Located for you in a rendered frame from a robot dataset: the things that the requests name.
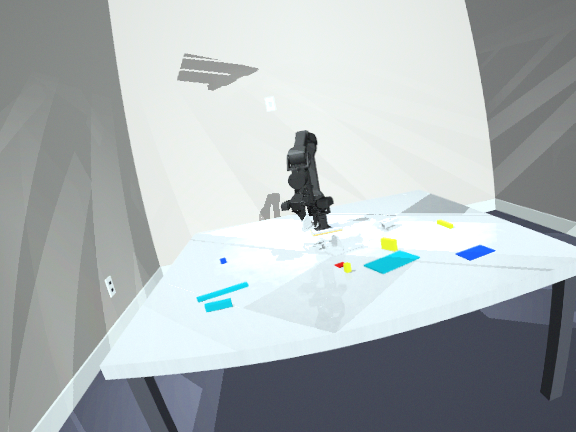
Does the cyan flat plate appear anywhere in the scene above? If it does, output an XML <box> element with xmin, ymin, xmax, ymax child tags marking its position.
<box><xmin>364</xmin><ymin>250</ymin><xmax>420</xmax><ymax>274</ymax></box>

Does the cyan long thin bar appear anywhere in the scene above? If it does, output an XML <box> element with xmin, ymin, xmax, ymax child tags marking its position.
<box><xmin>196</xmin><ymin>282</ymin><xmax>249</xmax><ymax>302</ymax></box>

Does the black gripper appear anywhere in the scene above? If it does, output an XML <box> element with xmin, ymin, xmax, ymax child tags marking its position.
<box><xmin>281</xmin><ymin>183</ymin><xmax>334</xmax><ymax>227</ymax></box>

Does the teal rectangular block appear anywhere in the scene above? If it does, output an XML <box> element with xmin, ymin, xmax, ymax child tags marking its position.
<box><xmin>204</xmin><ymin>298</ymin><xmax>233</xmax><ymax>312</ymax></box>

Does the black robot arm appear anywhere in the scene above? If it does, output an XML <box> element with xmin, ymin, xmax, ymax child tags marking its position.
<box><xmin>286</xmin><ymin>130</ymin><xmax>331</xmax><ymax>231</ymax></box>

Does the blue flat rectangular pad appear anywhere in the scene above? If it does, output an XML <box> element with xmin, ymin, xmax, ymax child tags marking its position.
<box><xmin>455</xmin><ymin>245</ymin><xmax>495</xmax><ymax>261</ymax></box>

